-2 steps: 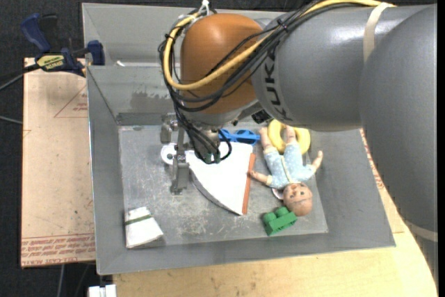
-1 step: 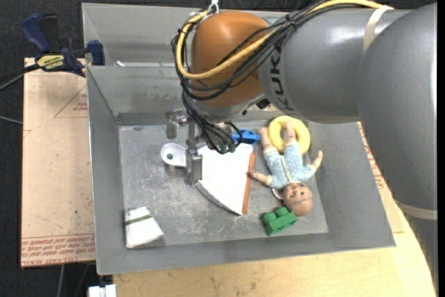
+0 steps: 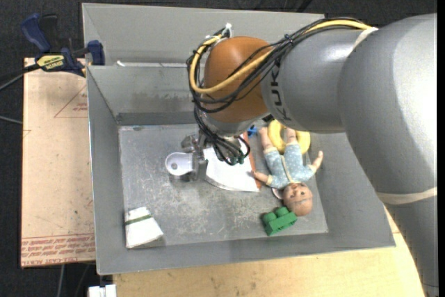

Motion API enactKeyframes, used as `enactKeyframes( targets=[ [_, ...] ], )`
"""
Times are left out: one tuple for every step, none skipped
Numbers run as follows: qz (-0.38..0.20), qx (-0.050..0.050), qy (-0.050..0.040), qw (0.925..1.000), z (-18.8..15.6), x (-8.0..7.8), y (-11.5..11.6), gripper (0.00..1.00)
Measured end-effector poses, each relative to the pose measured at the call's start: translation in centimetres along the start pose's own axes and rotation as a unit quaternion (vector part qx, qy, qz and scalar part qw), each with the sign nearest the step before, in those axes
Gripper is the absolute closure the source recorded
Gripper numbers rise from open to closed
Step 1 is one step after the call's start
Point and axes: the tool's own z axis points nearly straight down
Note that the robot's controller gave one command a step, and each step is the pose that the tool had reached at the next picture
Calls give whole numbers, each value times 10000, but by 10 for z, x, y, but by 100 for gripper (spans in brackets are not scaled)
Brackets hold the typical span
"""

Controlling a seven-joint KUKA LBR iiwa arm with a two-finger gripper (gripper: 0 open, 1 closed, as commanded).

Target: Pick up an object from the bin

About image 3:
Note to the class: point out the white flat sheet orange edge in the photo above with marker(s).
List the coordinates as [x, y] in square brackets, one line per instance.
[231, 175]

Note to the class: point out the baby doll blue clothes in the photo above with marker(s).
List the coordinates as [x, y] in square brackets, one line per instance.
[290, 170]

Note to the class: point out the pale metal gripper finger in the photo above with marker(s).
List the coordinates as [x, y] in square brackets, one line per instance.
[201, 168]
[189, 143]

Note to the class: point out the grey metal bin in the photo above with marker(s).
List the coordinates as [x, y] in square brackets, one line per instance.
[194, 212]

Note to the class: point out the green toy brick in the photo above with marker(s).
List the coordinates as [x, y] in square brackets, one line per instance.
[278, 222]

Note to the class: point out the white plastic scoop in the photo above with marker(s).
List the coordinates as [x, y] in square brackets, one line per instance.
[179, 163]

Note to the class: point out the small blue piece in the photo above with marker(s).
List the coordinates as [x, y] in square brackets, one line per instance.
[252, 131]

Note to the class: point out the white folded cloth green stripe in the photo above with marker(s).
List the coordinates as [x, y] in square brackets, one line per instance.
[142, 227]

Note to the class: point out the brown cardboard board red print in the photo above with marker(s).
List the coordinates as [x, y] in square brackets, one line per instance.
[52, 167]

